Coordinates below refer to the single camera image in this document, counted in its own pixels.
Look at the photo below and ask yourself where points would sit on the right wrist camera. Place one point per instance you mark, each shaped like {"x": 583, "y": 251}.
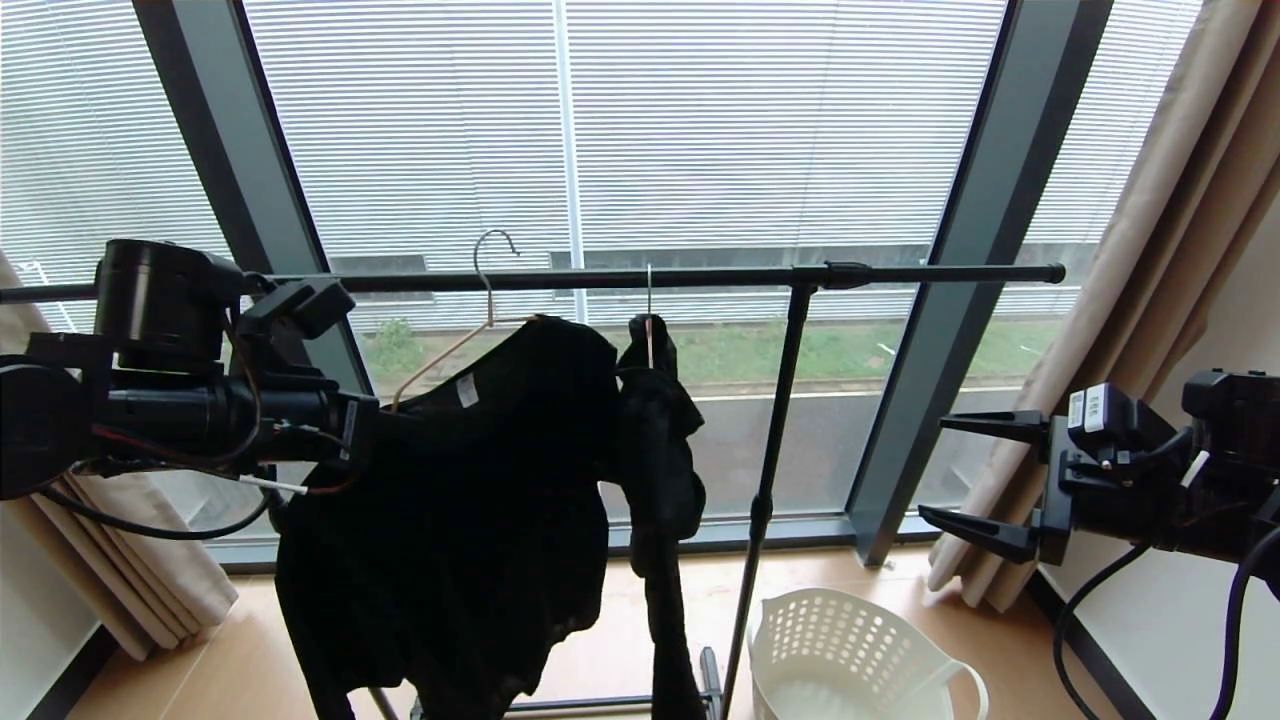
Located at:
{"x": 1150, "y": 425}

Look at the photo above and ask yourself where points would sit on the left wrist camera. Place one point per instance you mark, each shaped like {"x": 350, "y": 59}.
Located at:
{"x": 320, "y": 305}

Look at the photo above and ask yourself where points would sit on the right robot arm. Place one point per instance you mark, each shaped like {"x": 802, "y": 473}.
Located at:
{"x": 1240, "y": 410}

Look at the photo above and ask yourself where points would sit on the black trousers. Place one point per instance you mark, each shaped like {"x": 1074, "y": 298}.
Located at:
{"x": 660, "y": 450}

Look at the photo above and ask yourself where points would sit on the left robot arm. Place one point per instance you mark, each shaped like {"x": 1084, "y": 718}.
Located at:
{"x": 160, "y": 300}

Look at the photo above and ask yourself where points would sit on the white laundry basket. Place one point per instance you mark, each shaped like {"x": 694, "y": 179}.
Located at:
{"x": 820, "y": 700}

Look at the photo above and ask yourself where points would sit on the black clothes rack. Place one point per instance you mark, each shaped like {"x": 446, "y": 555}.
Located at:
{"x": 845, "y": 274}

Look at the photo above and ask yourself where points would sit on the beige curtain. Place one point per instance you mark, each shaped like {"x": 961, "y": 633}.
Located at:
{"x": 1150, "y": 250}
{"x": 130, "y": 570}

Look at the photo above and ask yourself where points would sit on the pink clothes hanger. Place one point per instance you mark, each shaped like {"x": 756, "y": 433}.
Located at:
{"x": 649, "y": 340}
{"x": 489, "y": 305}

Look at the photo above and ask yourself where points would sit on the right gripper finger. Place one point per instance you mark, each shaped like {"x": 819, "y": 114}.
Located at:
{"x": 1025, "y": 428}
{"x": 1015, "y": 542}

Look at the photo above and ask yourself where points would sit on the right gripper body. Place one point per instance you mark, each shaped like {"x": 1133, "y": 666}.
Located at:
{"x": 1120, "y": 500}

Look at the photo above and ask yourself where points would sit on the window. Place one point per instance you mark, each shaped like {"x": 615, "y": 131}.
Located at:
{"x": 985, "y": 200}

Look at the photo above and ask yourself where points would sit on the black short-sleeved shirt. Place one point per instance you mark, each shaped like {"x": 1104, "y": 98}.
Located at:
{"x": 450, "y": 550}

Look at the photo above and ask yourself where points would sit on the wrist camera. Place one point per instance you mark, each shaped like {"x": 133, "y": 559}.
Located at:
{"x": 320, "y": 305}
{"x": 1150, "y": 425}

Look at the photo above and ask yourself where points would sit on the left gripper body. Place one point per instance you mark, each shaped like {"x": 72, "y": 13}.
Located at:
{"x": 300, "y": 420}

